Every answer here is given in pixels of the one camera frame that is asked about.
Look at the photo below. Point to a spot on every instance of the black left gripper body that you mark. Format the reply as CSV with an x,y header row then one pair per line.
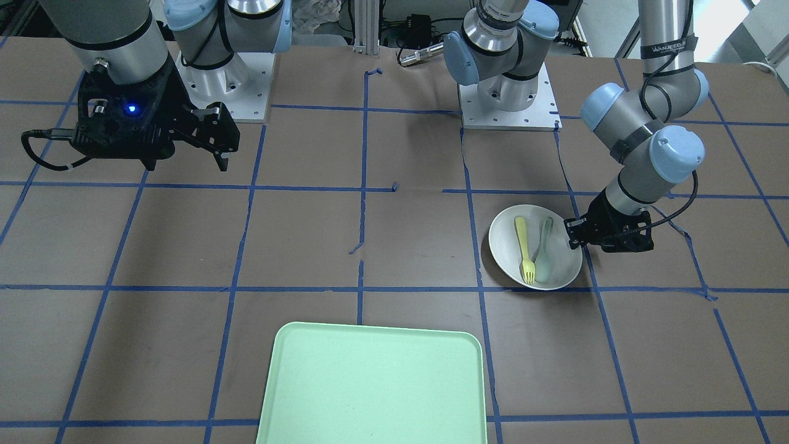
x,y
603,217

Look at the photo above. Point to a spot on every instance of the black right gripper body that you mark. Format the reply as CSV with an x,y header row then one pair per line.
x,y
177,106

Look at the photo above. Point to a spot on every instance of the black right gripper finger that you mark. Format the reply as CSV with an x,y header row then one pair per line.
x,y
221,157

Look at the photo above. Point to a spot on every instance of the white round plate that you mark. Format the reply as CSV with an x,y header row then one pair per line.
x,y
503,244

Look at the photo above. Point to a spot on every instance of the yellow plastic fork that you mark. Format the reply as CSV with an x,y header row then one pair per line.
x,y
527,266

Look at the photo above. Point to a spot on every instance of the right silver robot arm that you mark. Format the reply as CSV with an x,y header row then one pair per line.
x,y
208,34

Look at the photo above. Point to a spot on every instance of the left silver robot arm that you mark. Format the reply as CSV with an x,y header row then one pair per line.
x,y
500,48

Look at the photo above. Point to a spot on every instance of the pale green plastic spoon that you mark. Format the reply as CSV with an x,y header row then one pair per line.
x,y
543,261

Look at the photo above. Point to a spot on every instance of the black power brick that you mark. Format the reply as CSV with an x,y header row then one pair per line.
x,y
418,31

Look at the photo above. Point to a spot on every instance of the mint green tray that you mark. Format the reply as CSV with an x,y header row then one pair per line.
x,y
332,383

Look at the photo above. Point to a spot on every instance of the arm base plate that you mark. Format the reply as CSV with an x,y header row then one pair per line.
x,y
243,85
502,103

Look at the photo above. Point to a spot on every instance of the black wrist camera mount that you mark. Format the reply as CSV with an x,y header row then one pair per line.
x,y
138,121

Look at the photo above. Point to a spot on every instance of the aluminium frame post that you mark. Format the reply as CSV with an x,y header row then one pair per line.
x,y
366,19

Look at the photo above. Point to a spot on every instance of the silver cable connector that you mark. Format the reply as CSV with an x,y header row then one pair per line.
x,y
421,55

